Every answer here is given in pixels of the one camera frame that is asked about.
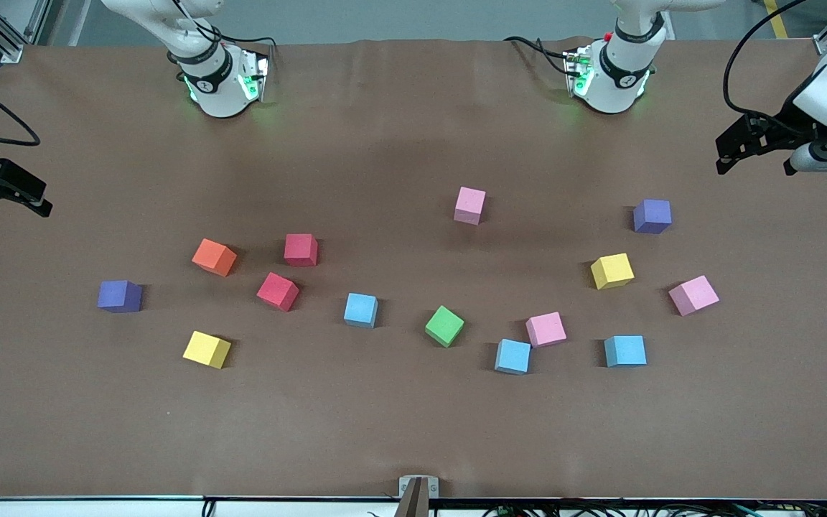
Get black left base cable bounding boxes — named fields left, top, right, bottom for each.
left=503, top=34, right=572, bottom=78

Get white table edge rail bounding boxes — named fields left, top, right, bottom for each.
left=0, top=498, right=827, bottom=517

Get left arm base connector plate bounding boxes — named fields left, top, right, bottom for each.
left=563, top=47, right=595, bottom=98

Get red foam cube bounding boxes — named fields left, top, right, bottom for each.
left=284, top=233, right=319, bottom=268
left=256, top=272, right=300, bottom=312

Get right arm base connector plate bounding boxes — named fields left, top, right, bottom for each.
left=238, top=49, right=271, bottom=103

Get blue foam cube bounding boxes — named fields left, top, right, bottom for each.
left=604, top=335, right=648, bottom=368
left=343, top=293, right=378, bottom=329
left=494, top=339, right=532, bottom=376

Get green foam cube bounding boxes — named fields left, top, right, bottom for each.
left=424, top=305, right=465, bottom=348

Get purple foam cube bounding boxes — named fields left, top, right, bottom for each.
left=97, top=280, right=143, bottom=314
left=632, top=199, right=673, bottom=235

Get black base cable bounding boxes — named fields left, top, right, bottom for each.
left=169, top=0, right=278, bottom=55
left=503, top=34, right=572, bottom=78

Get orange foam cube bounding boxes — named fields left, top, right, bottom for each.
left=192, top=238, right=238, bottom=277

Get black cable bundle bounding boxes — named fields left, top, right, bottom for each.
left=367, top=493, right=827, bottom=517

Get pink foam cube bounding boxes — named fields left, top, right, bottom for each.
left=525, top=312, right=568, bottom=348
left=668, top=275, right=720, bottom=317
left=454, top=187, right=487, bottom=226

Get black right base cable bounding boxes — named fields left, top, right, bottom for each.
left=169, top=0, right=278, bottom=55

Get yellow foam cube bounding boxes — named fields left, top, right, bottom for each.
left=590, top=253, right=635, bottom=291
left=182, top=330, right=232, bottom=370

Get brown table mat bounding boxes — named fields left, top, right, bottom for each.
left=0, top=36, right=827, bottom=500

